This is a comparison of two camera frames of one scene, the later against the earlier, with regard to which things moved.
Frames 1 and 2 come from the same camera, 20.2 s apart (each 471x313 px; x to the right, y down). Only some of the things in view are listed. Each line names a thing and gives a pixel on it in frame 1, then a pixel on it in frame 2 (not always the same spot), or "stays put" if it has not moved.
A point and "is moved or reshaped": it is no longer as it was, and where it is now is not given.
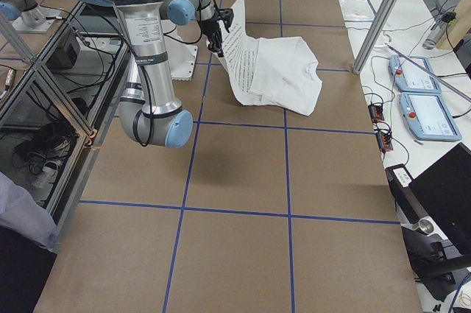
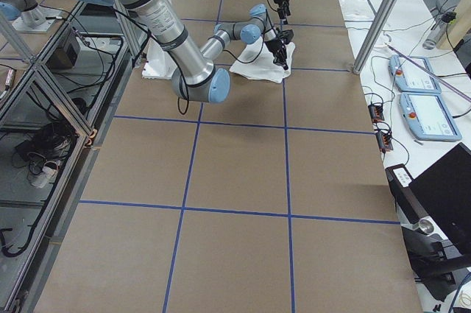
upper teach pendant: (413, 74) stays put
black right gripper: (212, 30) -> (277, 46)
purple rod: (427, 71) stays put
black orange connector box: (376, 113) stays put
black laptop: (444, 188) stays put
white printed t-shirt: (274, 72) is moved or reshaped
